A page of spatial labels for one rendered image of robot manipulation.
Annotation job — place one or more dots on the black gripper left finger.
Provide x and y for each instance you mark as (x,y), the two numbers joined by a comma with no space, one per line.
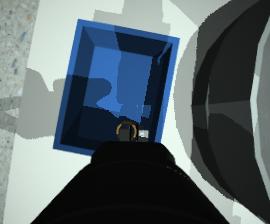
(125,133)

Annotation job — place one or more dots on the blue open crate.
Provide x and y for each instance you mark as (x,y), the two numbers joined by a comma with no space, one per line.
(114,74)

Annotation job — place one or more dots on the bronze ring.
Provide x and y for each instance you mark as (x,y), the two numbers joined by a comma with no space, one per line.
(127,122)

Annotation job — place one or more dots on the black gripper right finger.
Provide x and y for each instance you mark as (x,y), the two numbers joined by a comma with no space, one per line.
(142,134)

